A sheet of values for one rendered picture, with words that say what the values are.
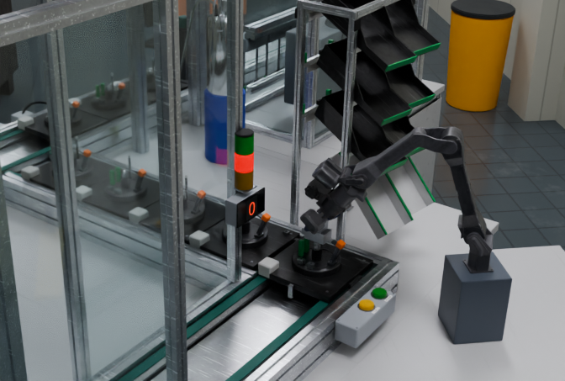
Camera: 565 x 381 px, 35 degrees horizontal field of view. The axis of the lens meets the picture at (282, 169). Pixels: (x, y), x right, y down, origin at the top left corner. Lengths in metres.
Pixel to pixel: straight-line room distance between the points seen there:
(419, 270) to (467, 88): 3.62
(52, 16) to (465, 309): 1.52
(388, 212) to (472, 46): 3.56
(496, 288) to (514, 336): 0.19
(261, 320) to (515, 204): 2.95
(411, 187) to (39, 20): 1.83
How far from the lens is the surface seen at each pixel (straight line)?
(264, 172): 3.36
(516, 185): 5.42
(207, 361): 2.32
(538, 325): 2.67
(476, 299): 2.46
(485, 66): 6.28
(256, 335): 2.40
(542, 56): 6.22
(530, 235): 4.91
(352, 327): 2.37
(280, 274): 2.54
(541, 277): 2.89
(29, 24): 1.26
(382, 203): 2.77
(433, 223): 3.09
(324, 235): 2.51
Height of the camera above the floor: 2.34
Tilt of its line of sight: 26 degrees down
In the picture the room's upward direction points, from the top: 2 degrees clockwise
